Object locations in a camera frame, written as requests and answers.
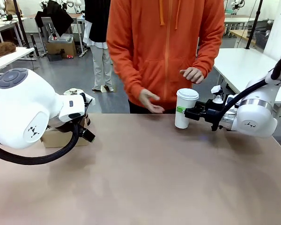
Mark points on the white lidded paper cup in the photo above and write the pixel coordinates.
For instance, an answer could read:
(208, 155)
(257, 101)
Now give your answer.
(181, 119)

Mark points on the person's left forearm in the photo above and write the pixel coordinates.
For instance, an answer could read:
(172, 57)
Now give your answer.
(208, 61)

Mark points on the white work table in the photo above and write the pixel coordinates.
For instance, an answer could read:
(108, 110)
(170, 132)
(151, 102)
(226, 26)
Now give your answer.
(14, 55)

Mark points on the person's black trousers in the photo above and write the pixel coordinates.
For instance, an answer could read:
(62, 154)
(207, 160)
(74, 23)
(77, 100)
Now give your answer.
(140, 109)

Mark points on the brown cardboard cup carrier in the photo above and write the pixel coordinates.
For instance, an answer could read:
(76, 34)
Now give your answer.
(58, 139)

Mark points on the background person white trousers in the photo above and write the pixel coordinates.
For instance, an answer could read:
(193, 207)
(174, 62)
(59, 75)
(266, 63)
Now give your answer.
(100, 61)

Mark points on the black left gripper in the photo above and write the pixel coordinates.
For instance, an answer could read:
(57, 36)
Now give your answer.
(63, 125)

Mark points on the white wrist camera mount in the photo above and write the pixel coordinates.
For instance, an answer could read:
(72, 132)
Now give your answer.
(89, 99)
(216, 89)

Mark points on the small black floor box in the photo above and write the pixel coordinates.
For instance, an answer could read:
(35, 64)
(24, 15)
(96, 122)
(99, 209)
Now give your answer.
(55, 57)

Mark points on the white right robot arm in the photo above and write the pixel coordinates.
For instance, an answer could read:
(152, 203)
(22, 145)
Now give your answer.
(255, 117)

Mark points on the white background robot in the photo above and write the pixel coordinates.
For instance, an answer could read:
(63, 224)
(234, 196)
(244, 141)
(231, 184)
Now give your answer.
(236, 3)

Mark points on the wooden top table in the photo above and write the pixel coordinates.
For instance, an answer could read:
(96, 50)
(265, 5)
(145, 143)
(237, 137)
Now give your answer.
(241, 32)

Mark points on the person's right hand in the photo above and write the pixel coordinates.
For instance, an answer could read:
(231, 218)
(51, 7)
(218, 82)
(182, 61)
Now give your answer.
(148, 99)

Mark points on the black stand pole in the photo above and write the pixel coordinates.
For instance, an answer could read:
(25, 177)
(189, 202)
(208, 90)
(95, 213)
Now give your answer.
(254, 23)

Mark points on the person's left hand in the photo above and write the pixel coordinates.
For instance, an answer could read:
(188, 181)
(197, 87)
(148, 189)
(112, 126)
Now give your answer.
(193, 75)

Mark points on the person's right forearm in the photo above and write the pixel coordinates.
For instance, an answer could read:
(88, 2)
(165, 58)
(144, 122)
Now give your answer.
(126, 77)

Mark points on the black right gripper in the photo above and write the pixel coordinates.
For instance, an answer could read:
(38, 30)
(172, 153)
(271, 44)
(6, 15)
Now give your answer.
(213, 113)

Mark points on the grey plastic container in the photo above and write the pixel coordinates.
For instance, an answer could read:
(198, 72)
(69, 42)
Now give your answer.
(63, 37)

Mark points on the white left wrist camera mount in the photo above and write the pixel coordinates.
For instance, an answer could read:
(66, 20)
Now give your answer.
(89, 99)

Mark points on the black tripod pole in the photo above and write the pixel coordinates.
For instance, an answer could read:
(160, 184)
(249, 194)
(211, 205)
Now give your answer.
(20, 21)

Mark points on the white side table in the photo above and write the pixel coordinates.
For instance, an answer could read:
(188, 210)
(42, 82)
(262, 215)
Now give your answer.
(243, 63)

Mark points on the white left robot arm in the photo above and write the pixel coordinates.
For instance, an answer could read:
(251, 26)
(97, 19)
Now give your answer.
(18, 105)

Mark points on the brown furry bundle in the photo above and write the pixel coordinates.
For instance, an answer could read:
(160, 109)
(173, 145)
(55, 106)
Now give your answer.
(2, 49)

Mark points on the white background desk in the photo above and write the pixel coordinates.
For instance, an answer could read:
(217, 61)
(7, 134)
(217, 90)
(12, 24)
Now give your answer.
(236, 20)

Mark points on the grey plastic crate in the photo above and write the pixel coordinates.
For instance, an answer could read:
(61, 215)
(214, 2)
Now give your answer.
(262, 39)

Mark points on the person's orange hoodie torso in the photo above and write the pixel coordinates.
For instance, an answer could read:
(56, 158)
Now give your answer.
(164, 47)

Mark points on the black hanging cloth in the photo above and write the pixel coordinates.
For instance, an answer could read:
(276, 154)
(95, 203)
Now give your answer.
(56, 16)

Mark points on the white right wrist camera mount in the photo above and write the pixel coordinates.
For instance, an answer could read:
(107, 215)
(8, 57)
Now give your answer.
(216, 89)

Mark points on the brown cardboard box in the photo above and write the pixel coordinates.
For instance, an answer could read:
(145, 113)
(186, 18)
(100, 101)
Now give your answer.
(68, 50)

